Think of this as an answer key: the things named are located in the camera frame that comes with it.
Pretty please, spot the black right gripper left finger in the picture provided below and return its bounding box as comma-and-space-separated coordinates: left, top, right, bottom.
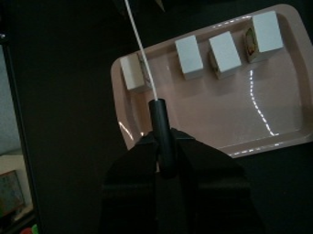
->
97, 131, 161, 234

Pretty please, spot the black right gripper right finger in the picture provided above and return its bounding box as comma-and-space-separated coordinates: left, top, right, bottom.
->
171, 127, 266, 234

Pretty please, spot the pink plastic tray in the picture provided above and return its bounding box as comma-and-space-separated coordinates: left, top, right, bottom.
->
109, 3, 313, 159

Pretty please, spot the framed colourful picture board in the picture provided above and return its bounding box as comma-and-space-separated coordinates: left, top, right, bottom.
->
0, 169, 26, 218

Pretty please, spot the white rectangular toy block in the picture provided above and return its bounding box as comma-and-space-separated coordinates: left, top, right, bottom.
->
207, 30, 243, 80
243, 10, 284, 64
173, 34, 206, 81
119, 53, 152, 94

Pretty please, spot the black metal frame post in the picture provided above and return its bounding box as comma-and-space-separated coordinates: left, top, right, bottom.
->
0, 31, 44, 234

